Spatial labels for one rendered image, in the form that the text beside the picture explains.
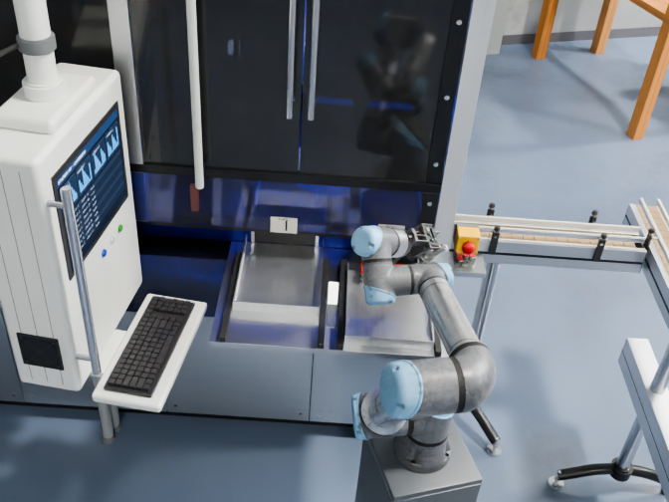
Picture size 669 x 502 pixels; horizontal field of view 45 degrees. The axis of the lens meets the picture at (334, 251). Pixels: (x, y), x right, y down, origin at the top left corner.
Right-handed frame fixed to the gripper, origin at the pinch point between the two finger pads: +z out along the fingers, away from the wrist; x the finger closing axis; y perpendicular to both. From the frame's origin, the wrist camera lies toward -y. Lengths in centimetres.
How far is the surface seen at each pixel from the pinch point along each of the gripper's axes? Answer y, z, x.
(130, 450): -154, 1, -14
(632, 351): 4, 102, -39
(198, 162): -43, -35, 46
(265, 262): -59, -1, 22
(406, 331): -24.2, 10.4, -15.7
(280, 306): -49, -13, 3
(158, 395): -72, -46, -14
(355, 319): -35.1, 2.8, -7.3
